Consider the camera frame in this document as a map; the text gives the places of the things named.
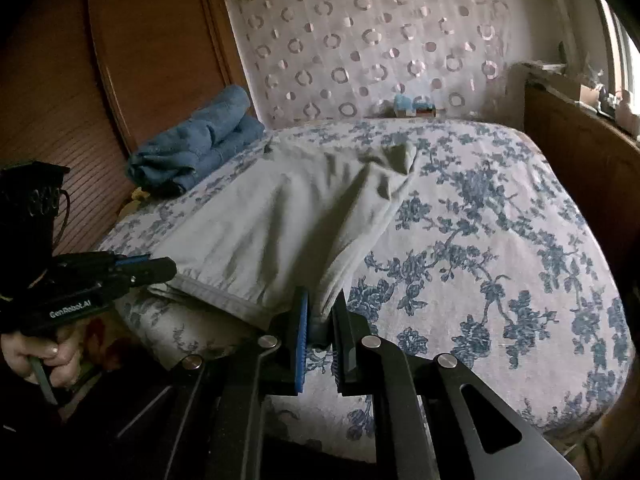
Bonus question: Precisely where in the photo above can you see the brown wooden wardrobe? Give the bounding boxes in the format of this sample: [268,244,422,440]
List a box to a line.
[0,0,251,281]

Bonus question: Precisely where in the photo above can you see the circle patterned curtain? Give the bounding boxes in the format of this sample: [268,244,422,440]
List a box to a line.
[227,0,521,131]

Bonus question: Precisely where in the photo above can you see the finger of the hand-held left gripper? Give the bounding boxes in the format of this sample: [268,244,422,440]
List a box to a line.
[112,256,178,289]
[107,252,152,267]

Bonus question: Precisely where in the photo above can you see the grey-green pants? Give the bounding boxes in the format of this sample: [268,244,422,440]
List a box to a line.
[147,140,420,331]

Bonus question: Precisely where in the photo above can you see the bed with blue floral sheet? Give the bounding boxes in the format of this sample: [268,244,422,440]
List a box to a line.
[92,117,633,461]

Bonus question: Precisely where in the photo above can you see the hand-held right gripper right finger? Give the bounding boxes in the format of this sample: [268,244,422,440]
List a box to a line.
[331,291,583,480]

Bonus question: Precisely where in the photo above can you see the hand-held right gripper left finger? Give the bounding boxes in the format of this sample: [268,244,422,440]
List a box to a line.
[116,287,311,480]

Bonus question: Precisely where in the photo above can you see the person's left hand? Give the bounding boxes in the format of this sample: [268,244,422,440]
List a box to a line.
[0,321,84,391]

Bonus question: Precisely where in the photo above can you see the brown wooden cabinet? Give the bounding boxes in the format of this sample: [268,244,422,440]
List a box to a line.
[522,82,640,286]

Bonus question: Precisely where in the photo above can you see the blue denim jeans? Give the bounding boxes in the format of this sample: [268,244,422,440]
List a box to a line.
[126,85,266,196]

